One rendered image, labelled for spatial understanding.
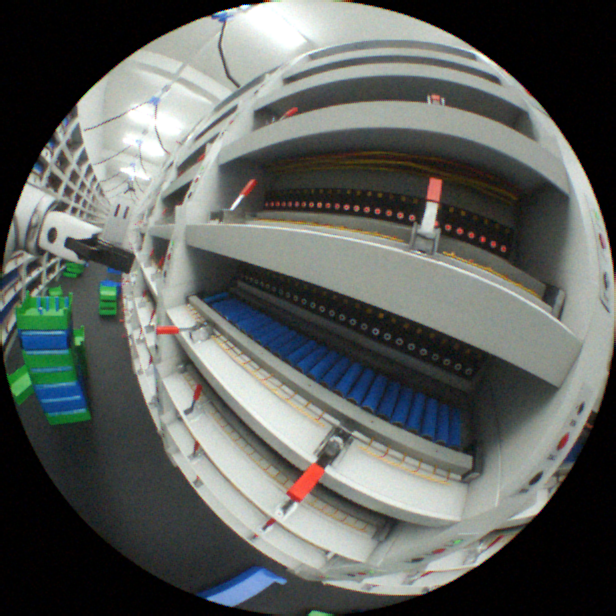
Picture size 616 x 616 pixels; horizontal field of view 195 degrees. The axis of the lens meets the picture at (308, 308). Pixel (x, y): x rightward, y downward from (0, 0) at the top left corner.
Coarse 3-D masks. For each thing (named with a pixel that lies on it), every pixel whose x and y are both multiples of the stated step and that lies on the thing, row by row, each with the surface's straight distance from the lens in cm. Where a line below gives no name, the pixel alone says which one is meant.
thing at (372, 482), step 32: (192, 288) 47; (224, 288) 51; (256, 288) 43; (192, 320) 40; (320, 320) 33; (192, 352) 33; (224, 352) 30; (384, 352) 30; (224, 384) 25; (256, 384) 25; (256, 416) 22; (288, 416) 22; (480, 416) 32; (288, 448) 21; (352, 448) 22; (480, 448) 27; (320, 480) 24; (352, 480) 20; (384, 480) 22; (416, 480) 24; (448, 480) 26; (480, 480) 27; (384, 512) 25; (416, 512) 23; (448, 512) 25; (480, 512) 25
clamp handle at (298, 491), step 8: (336, 440) 18; (328, 448) 18; (336, 448) 19; (320, 456) 17; (328, 456) 18; (312, 464) 16; (320, 464) 17; (304, 472) 16; (312, 472) 16; (320, 472) 16; (304, 480) 15; (312, 480) 15; (296, 488) 15; (304, 488) 15; (296, 496) 14; (304, 496) 15
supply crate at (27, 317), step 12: (24, 300) 110; (36, 300) 113; (48, 300) 110; (60, 300) 108; (24, 312) 110; (36, 312) 109; (48, 312) 107; (60, 312) 106; (24, 324) 97; (36, 324) 94; (48, 324) 92; (60, 324) 91
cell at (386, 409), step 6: (390, 384) 27; (396, 384) 27; (390, 390) 26; (396, 390) 26; (384, 396) 25; (390, 396) 25; (396, 396) 26; (384, 402) 24; (390, 402) 24; (378, 408) 24; (384, 408) 23; (390, 408) 24; (378, 414) 23; (384, 414) 23; (390, 414) 23
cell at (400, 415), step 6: (402, 390) 27; (408, 390) 27; (402, 396) 26; (408, 396) 26; (402, 402) 25; (408, 402) 26; (396, 408) 25; (402, 408) 24; (408, 408) 25; (396, 414) 24; (402, 414) 24; (396, 420) 23; (402, 420) 23
